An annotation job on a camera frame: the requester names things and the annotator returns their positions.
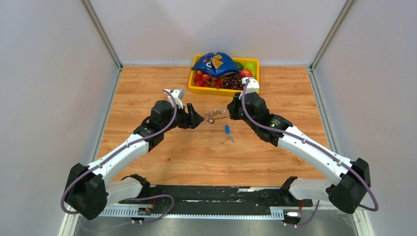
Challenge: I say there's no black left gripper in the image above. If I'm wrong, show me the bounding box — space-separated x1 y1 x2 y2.
161 102 205 133

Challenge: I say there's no large metal key organizer ring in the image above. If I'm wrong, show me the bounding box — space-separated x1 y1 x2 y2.
204 109 230 120

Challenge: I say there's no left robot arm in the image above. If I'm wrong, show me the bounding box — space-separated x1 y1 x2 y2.
61 100 204 220

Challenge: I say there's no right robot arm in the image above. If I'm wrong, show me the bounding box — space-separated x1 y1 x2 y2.
227 92 379 214

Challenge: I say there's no silver key with blue tag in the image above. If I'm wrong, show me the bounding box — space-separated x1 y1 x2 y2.
224 125 235 143

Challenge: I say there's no purple grape bunch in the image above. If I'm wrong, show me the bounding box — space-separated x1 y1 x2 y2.
221 74 243 90

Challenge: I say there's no yellow plastic bin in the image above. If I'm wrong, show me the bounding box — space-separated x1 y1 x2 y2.
188 55 260 96

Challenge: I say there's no red apple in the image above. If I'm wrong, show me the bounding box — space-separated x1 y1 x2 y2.
239 69 253 78

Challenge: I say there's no red cherry cluster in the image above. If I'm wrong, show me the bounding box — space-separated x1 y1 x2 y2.
193 70 222 89

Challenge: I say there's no dark green avocado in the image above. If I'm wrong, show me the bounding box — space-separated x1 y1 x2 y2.
234 61 243 70

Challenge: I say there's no green apple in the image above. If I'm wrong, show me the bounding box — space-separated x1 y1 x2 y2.
243 61 257 77

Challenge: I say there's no blue chips bag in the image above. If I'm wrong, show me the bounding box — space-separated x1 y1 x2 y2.
191 52 240 78

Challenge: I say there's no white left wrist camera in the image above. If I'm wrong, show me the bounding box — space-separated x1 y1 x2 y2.
164 88 185 109

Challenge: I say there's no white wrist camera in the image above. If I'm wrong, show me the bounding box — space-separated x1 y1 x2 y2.
164 88 185 109
239 77 260 100

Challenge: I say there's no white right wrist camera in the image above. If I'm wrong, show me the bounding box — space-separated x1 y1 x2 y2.
239 77 260 100

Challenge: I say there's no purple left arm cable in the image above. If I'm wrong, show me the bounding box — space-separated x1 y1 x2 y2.
60 89 178 225

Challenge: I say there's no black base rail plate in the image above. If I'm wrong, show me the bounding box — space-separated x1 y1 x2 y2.
119 184 313 216

